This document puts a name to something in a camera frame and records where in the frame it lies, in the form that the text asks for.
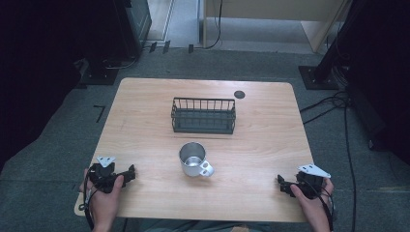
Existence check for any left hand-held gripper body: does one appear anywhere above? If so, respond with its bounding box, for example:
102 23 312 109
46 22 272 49
87 156 130 194

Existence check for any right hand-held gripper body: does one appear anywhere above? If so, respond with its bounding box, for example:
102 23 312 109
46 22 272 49
289 163 333 200

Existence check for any metal cup with handle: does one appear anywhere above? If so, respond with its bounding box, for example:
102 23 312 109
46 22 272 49
178 141 216 178

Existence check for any black wire basket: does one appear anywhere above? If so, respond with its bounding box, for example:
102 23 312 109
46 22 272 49
170 97 237 135

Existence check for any person's right hand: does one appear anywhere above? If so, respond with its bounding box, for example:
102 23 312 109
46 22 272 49
289 178 336 224

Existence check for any person's left hand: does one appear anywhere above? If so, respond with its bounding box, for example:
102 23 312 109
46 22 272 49
79 167 126 225

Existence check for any black tape corner mark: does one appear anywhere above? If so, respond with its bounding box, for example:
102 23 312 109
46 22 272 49
93 104 106 124

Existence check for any black stand with flat base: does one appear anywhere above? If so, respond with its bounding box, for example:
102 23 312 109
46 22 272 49
78 57 120 87

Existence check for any black stand with square base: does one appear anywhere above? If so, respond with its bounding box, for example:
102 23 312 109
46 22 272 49
298 0 362 91

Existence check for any dark curtain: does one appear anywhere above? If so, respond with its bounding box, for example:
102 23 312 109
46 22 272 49
335 0 410 166
0 0 119 172

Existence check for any black equipment cabinet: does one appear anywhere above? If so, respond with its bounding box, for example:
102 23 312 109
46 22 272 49
110 0 153 61

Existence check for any beige wooden furniture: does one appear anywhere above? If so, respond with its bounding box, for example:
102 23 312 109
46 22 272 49
202 0 353 54

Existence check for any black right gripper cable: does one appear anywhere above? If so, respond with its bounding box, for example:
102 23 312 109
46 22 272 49
317 185 337 232

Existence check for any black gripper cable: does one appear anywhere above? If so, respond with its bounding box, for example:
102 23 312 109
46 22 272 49
81 172 96 232
317 185 337 232

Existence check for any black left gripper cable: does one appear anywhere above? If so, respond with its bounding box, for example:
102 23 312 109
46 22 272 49
81 172 96 232

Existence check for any black floor cable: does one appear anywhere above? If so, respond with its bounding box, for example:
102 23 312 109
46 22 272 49
299 91 358 232

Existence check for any black hanging cable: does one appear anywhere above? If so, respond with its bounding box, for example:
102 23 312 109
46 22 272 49
203 0 224 50

